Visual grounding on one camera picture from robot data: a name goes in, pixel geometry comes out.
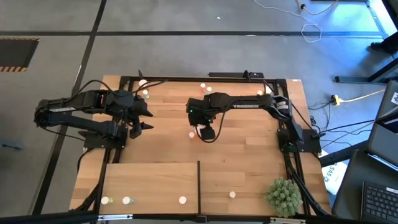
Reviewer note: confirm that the small pale green pill bottle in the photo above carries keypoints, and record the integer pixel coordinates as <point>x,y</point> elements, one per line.
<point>209,89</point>

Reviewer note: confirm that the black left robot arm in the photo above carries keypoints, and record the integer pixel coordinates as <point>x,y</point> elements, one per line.
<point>77,102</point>

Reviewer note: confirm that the black floor mat hazard stripes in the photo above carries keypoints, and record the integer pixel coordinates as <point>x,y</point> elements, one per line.
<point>15,53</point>

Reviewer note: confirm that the black aluminium table frame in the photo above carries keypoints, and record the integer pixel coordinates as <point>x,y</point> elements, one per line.
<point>186,78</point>

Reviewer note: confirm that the pale yellow pill bottle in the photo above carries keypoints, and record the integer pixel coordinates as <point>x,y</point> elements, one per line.
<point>232,194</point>

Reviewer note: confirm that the black gantry beam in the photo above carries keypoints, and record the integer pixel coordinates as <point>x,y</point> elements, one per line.
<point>31,218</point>

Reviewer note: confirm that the person's foot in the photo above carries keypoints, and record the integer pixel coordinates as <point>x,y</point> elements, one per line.
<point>385,46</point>

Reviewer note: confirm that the small teal pill bottle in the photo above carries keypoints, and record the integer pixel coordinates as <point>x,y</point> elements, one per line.
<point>145,92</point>

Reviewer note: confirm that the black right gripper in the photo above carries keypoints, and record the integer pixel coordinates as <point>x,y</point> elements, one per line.
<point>200,119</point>

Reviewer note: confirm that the grey laptop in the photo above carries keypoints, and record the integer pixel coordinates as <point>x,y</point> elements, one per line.
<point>384,140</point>

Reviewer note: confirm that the black laptop keyboard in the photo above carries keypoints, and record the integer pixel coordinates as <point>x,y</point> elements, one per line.
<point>379,202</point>

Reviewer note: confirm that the small red pill bottle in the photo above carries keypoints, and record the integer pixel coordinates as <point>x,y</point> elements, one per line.
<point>202,85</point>
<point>182,200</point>
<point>191,134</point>

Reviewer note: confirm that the small black floor object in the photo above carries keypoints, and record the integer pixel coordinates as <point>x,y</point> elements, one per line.
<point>11,145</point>

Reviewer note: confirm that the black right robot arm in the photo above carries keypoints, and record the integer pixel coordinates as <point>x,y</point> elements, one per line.
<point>248,102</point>

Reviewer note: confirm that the green artificial plant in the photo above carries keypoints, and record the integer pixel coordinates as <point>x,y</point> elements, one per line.
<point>283,197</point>

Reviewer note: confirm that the yellow-green pill bottle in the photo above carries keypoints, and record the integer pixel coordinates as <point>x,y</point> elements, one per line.
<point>104,200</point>

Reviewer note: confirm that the black desk leg frame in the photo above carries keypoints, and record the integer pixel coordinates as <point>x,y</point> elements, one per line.
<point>351,79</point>

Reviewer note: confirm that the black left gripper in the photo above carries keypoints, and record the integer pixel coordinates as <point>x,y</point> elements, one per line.
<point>132,107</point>

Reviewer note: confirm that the black side desk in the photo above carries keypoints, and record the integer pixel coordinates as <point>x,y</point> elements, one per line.
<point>351,186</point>

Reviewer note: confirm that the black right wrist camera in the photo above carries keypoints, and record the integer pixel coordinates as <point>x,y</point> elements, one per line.
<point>207,133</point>

